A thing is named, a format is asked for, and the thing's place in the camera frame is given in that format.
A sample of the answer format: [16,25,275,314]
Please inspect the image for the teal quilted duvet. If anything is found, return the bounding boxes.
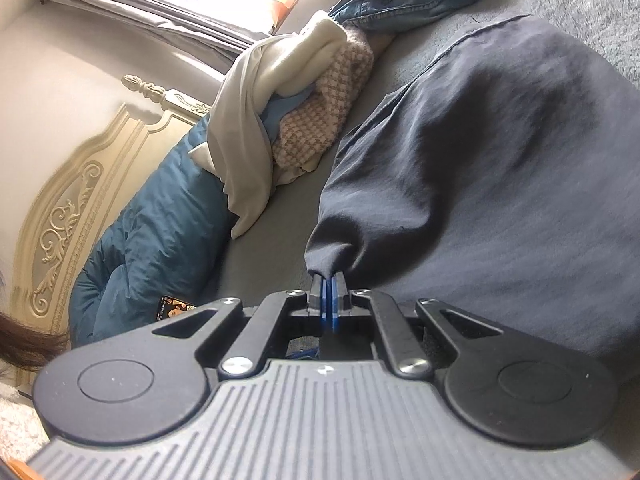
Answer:
[68,118,236,347]

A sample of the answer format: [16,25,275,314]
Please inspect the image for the dark navy elastic-waist trousers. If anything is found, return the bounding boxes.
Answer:
[305,16,639,375]

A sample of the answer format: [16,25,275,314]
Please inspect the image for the grey curtain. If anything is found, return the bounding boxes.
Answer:
[43,0,267,73]

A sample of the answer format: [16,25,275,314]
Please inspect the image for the light blue garment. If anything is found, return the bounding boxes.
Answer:
[260,84,314,144]

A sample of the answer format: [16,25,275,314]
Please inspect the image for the orange object by window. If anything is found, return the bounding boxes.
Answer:
[270,0,298,34]

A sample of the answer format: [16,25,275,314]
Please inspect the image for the cream white fleece garment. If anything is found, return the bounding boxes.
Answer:
[189,11,347,238]

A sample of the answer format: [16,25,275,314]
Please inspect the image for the pink houndstooth knit garment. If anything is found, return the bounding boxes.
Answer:
[272,27,375,172]

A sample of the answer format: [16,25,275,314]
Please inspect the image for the cream carved headboard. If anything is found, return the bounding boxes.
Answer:
[9,75,210,334]

